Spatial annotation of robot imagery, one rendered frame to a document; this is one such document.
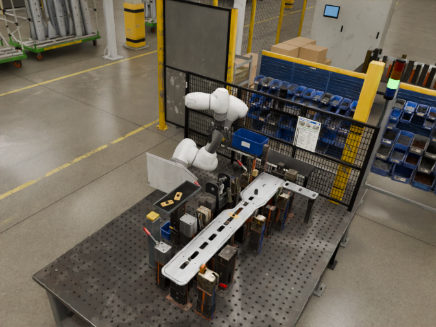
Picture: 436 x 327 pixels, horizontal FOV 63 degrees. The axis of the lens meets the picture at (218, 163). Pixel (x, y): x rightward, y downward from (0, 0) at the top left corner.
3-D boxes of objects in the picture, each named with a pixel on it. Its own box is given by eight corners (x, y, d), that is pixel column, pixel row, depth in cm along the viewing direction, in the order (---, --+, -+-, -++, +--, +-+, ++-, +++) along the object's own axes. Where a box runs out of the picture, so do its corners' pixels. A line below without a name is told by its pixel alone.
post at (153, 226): (155, 269, 253) (153, 222, 229) (146, 265, 256) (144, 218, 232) (162, 263, 258) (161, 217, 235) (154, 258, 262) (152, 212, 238)
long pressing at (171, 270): (186, 290, 206) (186, 288, 205) (157, 271, 216) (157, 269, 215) (286, 181, 305) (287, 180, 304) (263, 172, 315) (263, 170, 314)
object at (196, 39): (230, 152, 534) (245, 8, 427) (226, 156, 524) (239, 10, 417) (162, 125, 593) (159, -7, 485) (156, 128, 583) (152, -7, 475)
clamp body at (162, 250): (165, 293, 237) (164, 255, 217) (152, 285, 242) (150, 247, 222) (174, 284, 244) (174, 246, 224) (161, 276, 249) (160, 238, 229)
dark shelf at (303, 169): (306, 180, 308) (307, 176, 306) (219, 145, 347) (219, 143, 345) (315, 169, 323) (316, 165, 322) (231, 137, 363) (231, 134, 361)
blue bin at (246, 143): (258, 156, 329) (260, 144, 322) (231, 145, 343) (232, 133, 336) (266, 149, 341) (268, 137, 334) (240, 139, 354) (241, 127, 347)
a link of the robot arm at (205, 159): (192, 158, 338) (213, 168, 341) (189, 167, 324) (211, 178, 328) (229, 90, 297) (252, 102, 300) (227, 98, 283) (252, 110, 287)
